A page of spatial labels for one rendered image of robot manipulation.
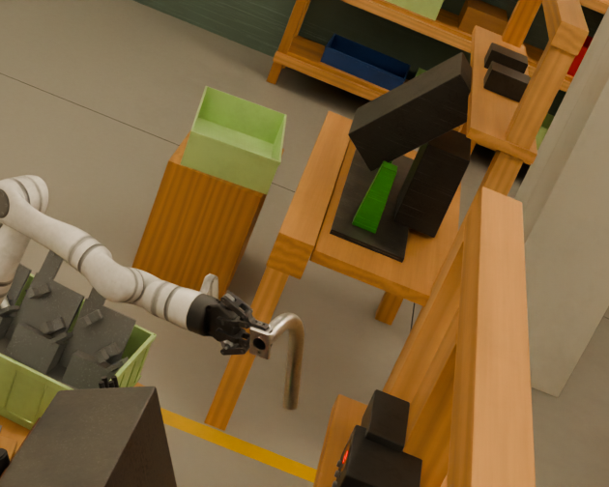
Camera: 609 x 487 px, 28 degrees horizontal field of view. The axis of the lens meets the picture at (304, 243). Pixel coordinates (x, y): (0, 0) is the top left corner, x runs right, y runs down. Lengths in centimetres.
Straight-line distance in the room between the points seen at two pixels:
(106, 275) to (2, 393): 95
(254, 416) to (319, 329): 92
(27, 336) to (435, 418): 152
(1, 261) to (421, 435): 98
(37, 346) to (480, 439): 190
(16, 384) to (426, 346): 114
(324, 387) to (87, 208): 157
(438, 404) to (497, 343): 25
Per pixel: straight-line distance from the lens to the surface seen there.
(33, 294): 333
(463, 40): 845
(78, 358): 330
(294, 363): 235
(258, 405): 508
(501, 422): 169
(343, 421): 229
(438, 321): 250
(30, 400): 318
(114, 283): 231
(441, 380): 206
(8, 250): 258
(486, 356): 183
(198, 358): 522
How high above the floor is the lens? 274
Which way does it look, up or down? 25 degrees down
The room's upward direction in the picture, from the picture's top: 22 degrees clockwise
